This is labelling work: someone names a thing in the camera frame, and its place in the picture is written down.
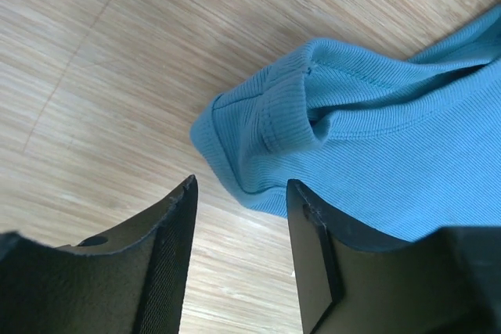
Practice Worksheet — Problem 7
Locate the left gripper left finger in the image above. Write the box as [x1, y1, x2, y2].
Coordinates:
[1, 176, 198, 333]

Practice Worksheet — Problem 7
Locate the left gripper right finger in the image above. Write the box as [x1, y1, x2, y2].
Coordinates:
[287, 180, 500, 333]

